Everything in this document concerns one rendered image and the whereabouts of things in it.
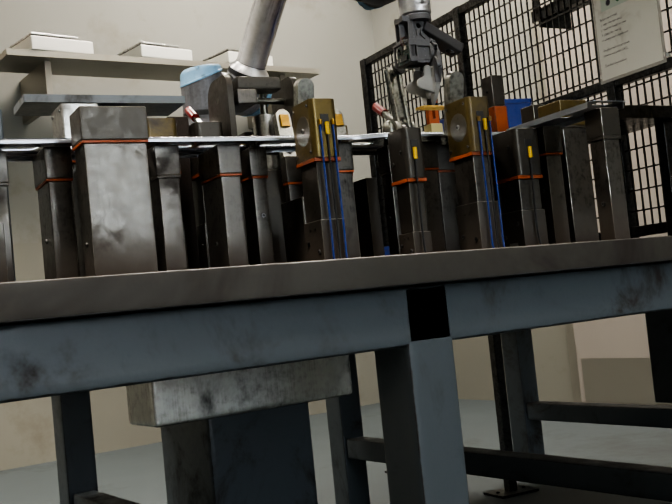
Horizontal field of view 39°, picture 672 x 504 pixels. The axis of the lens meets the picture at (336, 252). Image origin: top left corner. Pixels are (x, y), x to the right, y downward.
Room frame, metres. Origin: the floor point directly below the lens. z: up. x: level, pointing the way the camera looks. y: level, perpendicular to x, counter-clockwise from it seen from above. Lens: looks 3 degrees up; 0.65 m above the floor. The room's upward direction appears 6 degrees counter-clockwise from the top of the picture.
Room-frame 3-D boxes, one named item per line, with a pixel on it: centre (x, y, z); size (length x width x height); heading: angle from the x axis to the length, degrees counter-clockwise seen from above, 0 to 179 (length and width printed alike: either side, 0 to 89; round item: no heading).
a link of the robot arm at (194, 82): (2.61, 0.32, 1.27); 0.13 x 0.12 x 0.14; 134
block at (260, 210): (2.02, 0.16, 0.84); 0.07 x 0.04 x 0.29; 28
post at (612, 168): (1.96, -0.57, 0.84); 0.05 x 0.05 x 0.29; 28
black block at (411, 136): (1.97, -0.17, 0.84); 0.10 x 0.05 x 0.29; 28
